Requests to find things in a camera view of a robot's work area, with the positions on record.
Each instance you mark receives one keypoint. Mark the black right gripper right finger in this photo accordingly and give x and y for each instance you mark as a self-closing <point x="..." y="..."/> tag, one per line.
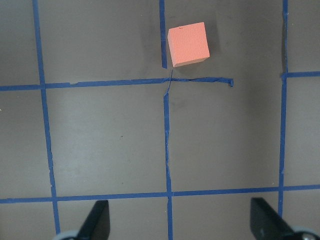
<point x="266" y="224"/>

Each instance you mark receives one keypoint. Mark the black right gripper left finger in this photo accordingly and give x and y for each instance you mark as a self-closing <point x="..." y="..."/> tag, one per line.
<point x="97" y="225"/>

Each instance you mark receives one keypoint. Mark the orange foam cube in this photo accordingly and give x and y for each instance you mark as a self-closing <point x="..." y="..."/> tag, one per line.
<point x="188" y="44"/>

